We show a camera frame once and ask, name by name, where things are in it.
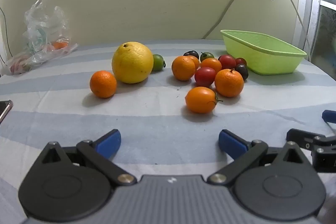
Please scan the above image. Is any large red tomato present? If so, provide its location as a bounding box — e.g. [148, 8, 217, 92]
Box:
[194, 67, 217, 88]

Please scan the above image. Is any dark purple cherry tomato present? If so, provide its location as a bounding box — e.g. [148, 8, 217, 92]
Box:
[235, 63, 249, 81]

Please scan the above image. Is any white cable on wall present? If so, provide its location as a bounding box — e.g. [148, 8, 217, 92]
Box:
[267, 0, 313, 62]

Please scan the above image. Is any smartphone with pink case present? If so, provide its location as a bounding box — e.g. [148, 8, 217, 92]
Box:
[0, 100, 14, 123]

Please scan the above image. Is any grey cable on wall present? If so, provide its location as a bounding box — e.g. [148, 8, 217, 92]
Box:
[201, 0, 259, 41]

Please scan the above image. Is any light green plastic basket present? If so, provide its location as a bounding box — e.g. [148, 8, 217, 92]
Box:
[221, 30, 307, 75]

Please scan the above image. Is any clear plastic bag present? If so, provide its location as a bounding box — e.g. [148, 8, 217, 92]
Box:
[6, 0, 78, 75]

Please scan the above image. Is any large yellow grapefruit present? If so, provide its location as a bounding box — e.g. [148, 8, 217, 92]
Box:
[112, 42, 154, 84]

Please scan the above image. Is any small red cherry tomato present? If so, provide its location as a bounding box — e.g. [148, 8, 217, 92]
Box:
[235, 57, 247, 66]

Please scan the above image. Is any small orange tomato back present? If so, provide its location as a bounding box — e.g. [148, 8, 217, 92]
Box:
[187, 55, 200, 70]

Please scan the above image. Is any small orange mandarin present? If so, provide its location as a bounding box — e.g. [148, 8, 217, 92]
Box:
[89, 71, 117, 98]

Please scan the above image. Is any orange oval tomato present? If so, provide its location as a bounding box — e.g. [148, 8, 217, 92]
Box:
[185, 86, 222, 114]

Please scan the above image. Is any striped blue white bedsheet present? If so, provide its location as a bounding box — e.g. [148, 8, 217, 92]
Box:
[1, 43, 335, 223]

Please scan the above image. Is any red round tomato back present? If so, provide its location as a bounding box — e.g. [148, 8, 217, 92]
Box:
[218, 55, 236, 69]

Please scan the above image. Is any green cherry tomato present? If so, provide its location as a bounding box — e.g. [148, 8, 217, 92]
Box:
[152, 54, 166, 72]

